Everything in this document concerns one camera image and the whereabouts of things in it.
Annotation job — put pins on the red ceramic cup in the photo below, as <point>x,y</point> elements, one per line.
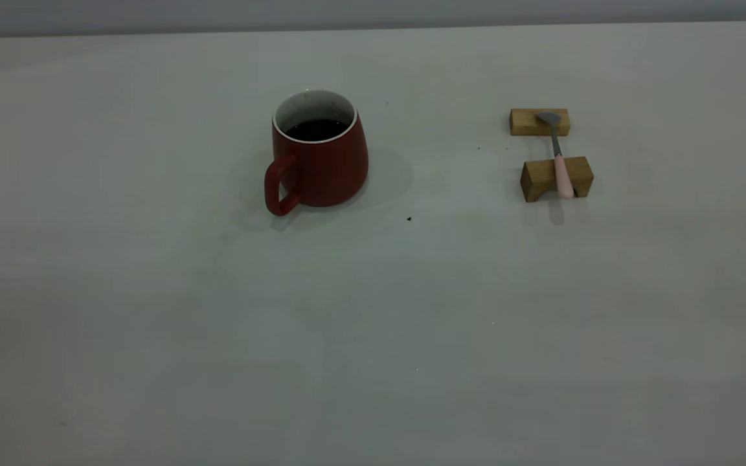
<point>327,168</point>

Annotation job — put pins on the rectangular wooden block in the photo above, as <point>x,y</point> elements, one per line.
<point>525,122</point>

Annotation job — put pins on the arched wooden block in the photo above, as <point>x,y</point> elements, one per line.
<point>538,175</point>

